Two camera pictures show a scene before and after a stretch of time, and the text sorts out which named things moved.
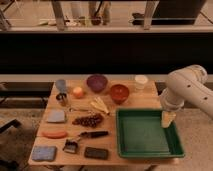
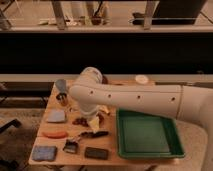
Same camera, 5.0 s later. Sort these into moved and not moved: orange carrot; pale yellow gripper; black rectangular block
Moved: pale yellow gripper
Not moved: orange carrot; black rectangular block
